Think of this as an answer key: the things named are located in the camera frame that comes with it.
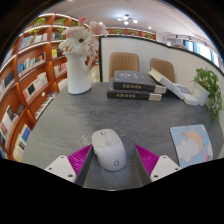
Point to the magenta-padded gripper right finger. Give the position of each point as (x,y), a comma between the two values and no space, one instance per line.
(156,165)

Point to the tan upholstered chair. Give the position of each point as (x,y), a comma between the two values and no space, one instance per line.
(163,66)
(123,63)

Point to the ceiling lamp with round bulbs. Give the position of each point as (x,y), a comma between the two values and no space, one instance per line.
(126,18)

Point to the green plant in white pot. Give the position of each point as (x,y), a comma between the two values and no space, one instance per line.
(206,81)

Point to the window with curtains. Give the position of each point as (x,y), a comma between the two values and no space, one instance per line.
(203,50)

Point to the thick white book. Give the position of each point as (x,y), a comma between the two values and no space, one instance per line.
(165,81)

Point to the orange wooden bookshelf unit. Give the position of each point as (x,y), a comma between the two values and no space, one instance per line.
(33,66)

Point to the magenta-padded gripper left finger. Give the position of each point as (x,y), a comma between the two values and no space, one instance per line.
(71,163)

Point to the white desk partition panel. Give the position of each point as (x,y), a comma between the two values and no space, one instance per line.
(150,50)

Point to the white ceramic jug vase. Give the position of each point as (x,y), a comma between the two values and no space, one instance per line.
(78,76)

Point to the thick dark hardcover book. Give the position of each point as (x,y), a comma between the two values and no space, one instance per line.
(130,95)
(133,80)

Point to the white computer mouse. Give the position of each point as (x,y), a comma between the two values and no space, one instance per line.
(108,153)

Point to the light blue printed mouse pad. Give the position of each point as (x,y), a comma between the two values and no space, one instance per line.
(190,143)

